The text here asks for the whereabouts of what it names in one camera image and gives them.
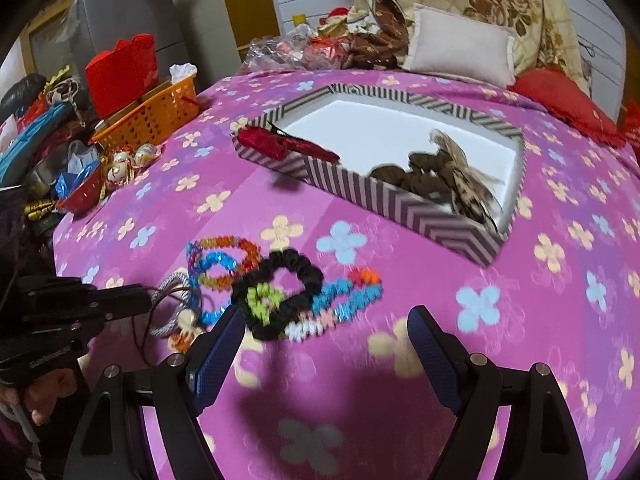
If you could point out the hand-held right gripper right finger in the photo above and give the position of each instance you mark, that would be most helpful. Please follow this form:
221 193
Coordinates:
434 360

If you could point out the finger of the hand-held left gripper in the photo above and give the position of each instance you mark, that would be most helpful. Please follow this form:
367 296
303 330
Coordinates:
125 300

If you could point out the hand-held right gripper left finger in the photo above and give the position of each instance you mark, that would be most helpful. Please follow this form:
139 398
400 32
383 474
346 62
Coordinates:
216 357

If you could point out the black scrunchie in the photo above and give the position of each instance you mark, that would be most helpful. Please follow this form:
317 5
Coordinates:
310 272

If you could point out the striped cardboard box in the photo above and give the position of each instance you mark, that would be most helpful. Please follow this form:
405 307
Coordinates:
430 220

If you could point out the red hair bow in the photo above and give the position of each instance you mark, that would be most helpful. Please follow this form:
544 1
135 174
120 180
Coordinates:
260 142

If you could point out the person's left hand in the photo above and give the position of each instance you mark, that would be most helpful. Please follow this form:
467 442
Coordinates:
50 395

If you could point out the pink floral blanket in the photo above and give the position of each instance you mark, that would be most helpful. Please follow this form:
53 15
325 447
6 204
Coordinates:
150 210

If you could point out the red plastic bowl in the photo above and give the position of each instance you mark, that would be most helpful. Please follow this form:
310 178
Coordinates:
82 201

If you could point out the painted egg ornament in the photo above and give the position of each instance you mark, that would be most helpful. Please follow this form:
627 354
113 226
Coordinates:
147 154
117 174
122 157

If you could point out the white plastic bag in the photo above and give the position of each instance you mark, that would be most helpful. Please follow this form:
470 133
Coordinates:
82 157

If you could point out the leopard print hair bow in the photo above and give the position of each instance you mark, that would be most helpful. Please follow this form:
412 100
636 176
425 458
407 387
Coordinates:
472 200

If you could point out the orange plastic basket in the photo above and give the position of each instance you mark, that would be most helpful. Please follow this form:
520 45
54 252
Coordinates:
150 120

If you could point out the brown scrunchie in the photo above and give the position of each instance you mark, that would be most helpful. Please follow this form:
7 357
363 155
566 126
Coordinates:
420 175

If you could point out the blue plastic bag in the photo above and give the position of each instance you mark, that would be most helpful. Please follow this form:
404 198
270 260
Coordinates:
30 135

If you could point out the red paper bag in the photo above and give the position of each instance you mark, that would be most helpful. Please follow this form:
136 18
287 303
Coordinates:
120 75

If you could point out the white tissue paper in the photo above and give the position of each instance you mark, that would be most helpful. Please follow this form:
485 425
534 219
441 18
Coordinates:
182 72

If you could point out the clear plastic bag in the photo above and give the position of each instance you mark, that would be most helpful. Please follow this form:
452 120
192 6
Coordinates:
275 52

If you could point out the red cushion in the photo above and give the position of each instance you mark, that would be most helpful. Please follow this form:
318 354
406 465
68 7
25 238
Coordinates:
555 95

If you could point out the grey refrigerator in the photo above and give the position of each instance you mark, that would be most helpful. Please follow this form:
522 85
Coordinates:
125 5

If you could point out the red printed bag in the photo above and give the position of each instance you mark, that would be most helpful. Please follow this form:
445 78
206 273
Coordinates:
632 130

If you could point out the white pillow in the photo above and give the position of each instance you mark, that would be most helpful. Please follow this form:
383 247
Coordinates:
460 45

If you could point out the red patterned pouch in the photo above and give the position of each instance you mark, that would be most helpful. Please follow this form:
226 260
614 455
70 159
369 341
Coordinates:
325 52

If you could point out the yellow wooden door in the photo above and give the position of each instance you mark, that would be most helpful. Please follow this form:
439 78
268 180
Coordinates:
250 0

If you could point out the red plush toy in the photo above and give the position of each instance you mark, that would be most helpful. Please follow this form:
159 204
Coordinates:
340 15

